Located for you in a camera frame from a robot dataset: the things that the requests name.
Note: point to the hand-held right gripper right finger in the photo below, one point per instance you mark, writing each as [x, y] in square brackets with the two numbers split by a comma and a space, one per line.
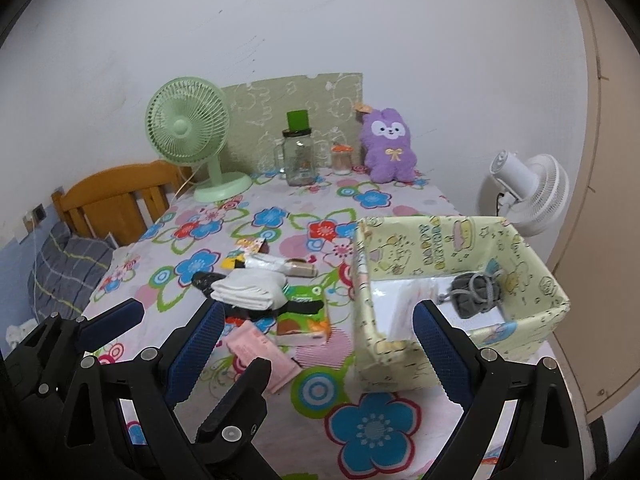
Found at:
[442, 355]

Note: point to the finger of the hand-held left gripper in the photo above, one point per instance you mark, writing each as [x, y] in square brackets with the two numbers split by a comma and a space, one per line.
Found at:
[240, 400]
[112, 317]

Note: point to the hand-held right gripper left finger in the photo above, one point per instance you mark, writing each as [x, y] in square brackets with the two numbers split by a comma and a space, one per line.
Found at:
[197, 345]

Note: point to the pink soft packet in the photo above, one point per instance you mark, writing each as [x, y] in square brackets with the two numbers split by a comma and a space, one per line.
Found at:
[260, 355]

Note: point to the yellow-green cartoon storage box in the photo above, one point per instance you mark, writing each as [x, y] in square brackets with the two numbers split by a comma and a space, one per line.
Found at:
[390, 360]

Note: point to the black sock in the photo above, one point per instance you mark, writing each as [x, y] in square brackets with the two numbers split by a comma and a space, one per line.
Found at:
[250, 313]

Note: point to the white socks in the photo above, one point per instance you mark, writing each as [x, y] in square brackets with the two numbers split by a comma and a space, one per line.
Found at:
[247, 292]

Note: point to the green tissue pack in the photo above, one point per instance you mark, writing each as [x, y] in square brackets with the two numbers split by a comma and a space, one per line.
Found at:
[306, 327]

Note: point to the yellow cartoon snack packet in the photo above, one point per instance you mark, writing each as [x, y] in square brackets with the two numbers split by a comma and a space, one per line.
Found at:
[240, 255]

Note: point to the grey plaid pillow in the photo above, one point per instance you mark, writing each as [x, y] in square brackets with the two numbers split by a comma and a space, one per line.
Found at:
[65, 270]

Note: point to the floral tablecloth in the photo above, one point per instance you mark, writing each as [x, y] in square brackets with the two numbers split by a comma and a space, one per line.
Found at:
[320, 405]

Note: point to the silver brown snack wrapper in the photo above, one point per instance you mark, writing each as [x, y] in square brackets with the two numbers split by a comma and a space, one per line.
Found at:
[280, 265]

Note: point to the wooden chair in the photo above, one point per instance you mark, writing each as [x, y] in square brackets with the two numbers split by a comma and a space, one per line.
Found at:
[120, 200]

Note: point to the white clip fan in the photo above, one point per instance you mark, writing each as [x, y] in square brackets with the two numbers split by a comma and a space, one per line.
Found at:
[530, 187]

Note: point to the green desk fan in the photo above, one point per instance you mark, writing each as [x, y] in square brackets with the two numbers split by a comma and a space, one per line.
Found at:
[187, 125]

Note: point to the glass jar mug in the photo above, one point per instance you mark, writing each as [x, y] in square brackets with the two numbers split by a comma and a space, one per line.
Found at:
[299, 160]

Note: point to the purple plush bunny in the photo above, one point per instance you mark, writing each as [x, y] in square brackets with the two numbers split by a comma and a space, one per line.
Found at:
[387, 145]

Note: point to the small jar orange lid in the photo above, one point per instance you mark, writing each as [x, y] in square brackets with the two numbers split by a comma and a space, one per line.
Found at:
[342, 162]

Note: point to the beige wooden door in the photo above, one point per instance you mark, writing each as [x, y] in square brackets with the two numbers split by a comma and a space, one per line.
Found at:
[605, 210]

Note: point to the green patterned cardboard panel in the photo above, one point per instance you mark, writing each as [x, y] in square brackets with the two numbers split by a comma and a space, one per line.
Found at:
[260, 110]

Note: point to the green rectangular block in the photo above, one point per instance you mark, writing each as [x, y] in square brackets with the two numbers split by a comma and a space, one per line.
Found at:
[298, 120]

